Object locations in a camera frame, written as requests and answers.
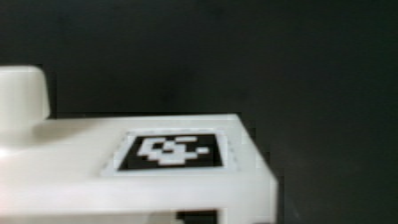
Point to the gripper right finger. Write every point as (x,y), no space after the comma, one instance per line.
(262,221)

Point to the white drawer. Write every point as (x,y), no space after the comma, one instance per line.
(121,170)

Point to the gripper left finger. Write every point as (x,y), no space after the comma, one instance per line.
(198,217)

